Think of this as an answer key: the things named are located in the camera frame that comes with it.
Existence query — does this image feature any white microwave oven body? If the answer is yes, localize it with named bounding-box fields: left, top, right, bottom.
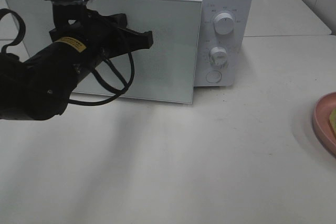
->
left=88, top=0, right=252, bottom=87

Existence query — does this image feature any pink round plate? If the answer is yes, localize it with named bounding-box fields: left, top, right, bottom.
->
left=312, top=92, right=335, bottom=157

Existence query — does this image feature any white microwave door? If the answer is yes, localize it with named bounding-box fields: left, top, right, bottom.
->
left=6, top=0, right=202, bottom=103

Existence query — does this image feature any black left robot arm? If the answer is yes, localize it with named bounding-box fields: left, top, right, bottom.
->
left=1, top=4, right=153, bottom=121

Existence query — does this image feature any white microwave knob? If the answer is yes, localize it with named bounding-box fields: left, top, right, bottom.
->
left=213, top=11, right=235, bottom=35
left=209, top=47, right=228, bottom=66

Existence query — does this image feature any round white door-release button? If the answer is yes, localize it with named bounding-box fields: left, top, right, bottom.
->
left=206, top=71, right=222, bottom=83

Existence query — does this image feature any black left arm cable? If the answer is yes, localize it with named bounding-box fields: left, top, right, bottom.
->
left=0, top=8, right=136, bottom=106

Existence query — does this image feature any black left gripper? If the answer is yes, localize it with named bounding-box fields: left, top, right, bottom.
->
left=49, top=4, right=153, bottom=58

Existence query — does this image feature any sandwich with lettuce and cheese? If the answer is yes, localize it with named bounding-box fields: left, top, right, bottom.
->
left=329, top=108, right=336, bottom=135

